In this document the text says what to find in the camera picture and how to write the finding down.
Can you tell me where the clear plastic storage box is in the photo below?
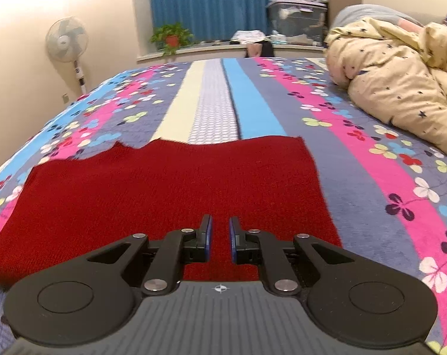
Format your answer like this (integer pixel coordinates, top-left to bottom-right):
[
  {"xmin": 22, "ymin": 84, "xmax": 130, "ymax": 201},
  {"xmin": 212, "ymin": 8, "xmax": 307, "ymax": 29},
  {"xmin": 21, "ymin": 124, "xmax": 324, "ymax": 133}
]
[{"xmin": 265, "ymin": 0, "xmax": 328, "ymax": 43}]

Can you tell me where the star print cream duvet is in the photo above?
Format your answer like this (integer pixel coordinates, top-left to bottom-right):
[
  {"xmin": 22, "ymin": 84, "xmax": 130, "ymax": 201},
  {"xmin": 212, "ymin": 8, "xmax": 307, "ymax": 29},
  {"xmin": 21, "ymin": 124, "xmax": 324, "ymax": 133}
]
[{"xmin": 323, "ymin": 17, "xmax": 447, "ymax": 165}]

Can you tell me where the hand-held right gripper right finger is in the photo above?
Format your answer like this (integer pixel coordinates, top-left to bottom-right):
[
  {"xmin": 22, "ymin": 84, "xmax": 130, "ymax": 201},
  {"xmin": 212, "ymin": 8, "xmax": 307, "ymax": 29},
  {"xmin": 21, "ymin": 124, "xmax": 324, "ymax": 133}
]
[{"xmin": 229, "ymin": 216, "xmax": 370, "ymax": 297}]

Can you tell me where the blue curtain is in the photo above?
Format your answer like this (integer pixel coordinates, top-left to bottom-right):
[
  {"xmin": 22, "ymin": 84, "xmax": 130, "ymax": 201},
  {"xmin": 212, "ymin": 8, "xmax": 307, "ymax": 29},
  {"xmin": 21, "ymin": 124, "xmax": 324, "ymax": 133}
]
[{"xmin": 147, "ymin": 0, "xmax": 309, "ymax": 43}]

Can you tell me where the red knit sweater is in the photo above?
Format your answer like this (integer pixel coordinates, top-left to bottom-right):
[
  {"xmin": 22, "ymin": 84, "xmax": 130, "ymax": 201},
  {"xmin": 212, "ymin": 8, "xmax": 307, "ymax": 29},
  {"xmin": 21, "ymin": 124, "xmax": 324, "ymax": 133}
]
[{"xmin": 0, "ymin": 136, "xmax": 344, "ymax": 288}]

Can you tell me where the white standing fan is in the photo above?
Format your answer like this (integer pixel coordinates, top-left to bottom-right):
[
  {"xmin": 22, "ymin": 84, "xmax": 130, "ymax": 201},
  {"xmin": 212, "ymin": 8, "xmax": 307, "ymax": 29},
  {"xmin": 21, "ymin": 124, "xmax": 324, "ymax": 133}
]
[{"xmin": 45, "ymin": 17, "xmax": 90, "ymax": 96}]

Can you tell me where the potted green plant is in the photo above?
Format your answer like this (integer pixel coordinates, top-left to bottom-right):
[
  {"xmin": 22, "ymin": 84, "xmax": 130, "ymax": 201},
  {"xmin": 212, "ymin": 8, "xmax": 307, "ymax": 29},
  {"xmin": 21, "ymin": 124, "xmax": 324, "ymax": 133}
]
[{"xmin": 150, "ymin": 23, "xmax": 195, "ymax": 57}]

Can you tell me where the white cloth bundle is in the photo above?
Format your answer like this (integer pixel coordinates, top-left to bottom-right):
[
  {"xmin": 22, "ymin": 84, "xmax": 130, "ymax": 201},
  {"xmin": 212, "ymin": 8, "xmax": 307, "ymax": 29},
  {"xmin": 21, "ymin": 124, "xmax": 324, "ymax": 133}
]
[{"xmin": 231, "ymin": 30, "xmax": 268, "ymax": 44}]

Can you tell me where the grey pillow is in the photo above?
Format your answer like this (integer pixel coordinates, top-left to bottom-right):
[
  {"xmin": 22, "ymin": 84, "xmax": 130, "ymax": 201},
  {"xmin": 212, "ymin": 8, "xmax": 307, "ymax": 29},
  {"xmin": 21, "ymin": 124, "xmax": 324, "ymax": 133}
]
[{"xmin": 333, "ymin": 4, "xmax": 424, "ymax": 29}]

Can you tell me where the floral striped bed sheet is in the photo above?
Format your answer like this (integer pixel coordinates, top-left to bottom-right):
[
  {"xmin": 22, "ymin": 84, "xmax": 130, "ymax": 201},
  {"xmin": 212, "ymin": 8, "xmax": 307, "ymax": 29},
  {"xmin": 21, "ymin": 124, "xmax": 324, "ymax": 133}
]
[{"xmin": 0, "ymin": 56, "xmax": 447, "ymax": 355}]

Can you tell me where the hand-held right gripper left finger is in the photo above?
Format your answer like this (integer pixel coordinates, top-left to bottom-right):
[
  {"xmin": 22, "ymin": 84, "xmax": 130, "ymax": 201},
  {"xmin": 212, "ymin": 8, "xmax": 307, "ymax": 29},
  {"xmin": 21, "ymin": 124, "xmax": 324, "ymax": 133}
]
[{"xmin": 74, "ymin": 214, "xmax": 214, "ymax": 297}]

